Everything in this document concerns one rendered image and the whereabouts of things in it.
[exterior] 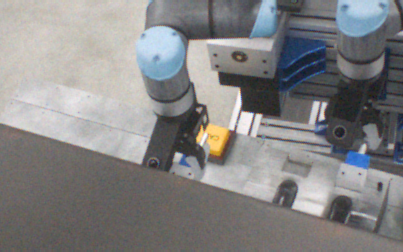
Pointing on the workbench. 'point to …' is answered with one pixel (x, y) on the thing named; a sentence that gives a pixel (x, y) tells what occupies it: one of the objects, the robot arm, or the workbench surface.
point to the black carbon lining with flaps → (286, 193)
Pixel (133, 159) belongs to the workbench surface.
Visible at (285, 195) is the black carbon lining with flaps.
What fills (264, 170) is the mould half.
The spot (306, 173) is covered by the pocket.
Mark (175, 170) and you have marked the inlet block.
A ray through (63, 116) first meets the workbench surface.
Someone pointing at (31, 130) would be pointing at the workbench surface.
